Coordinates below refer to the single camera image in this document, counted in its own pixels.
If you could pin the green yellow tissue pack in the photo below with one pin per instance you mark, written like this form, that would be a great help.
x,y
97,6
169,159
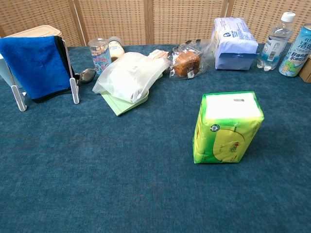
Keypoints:
x,y
226,131

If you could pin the bread in clear bag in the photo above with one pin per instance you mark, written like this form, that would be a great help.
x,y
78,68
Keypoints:
x,y
187,63

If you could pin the pale blue tissue pack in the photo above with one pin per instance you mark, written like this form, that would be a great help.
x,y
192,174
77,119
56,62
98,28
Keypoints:
x,y
234,46

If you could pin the frosted white zip bag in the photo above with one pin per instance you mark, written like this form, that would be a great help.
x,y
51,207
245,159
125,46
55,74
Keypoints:
x,y
131,75

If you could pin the pink packaged item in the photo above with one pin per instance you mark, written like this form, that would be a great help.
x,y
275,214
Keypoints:
x,y
159,54

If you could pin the mayonnaise squeeze bottle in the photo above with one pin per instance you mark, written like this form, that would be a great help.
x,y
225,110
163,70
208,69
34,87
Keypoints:
x,y
116,49

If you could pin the round metal spoon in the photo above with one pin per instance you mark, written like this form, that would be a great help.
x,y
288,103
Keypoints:
x,y
85,75

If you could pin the white folding rack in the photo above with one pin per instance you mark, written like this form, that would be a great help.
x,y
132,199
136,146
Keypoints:
x,y
74,91

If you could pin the clear snack jar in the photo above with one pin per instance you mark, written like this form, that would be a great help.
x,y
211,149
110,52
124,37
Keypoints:
x,y
97,52

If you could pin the woven bamboo folding screen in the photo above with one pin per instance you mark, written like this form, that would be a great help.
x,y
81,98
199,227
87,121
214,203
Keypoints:
x,y
155,19

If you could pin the blue microfibre towel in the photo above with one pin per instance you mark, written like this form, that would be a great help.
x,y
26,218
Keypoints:
x,y
36,65

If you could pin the clear water bottle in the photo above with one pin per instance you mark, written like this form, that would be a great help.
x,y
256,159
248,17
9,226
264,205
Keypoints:
x,y
274,46

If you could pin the beige lidded lunch box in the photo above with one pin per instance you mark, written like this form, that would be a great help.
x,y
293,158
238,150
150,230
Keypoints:
x,y
41,31

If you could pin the light blue drink can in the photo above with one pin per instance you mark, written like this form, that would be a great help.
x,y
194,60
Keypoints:
x,y
295,53

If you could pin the small cardboard box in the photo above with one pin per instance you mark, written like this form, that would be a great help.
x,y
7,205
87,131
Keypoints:
x,y
306,69

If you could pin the translucent squeeze bottle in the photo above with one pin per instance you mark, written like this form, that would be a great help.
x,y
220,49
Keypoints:
x,y
4,69

